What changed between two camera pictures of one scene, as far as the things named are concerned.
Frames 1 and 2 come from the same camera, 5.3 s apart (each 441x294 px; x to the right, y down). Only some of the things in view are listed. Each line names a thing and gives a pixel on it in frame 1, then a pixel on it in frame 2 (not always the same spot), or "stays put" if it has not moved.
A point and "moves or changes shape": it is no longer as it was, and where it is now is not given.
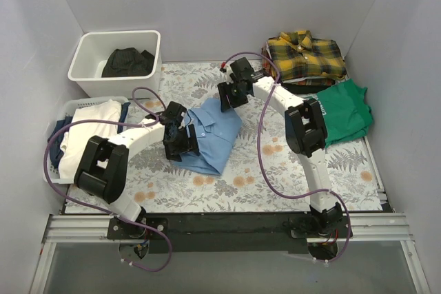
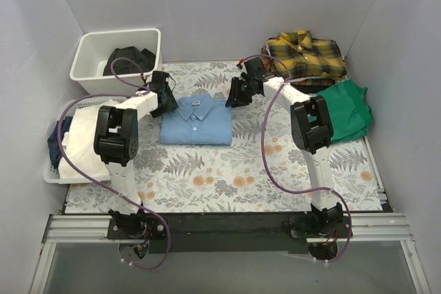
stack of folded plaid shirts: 306,65 stays put
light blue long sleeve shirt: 216,132 moves or changes shape
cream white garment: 108,110 stays put
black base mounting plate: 269,233 stays put
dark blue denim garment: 56,150 stays put
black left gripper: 184,140 to 164,98
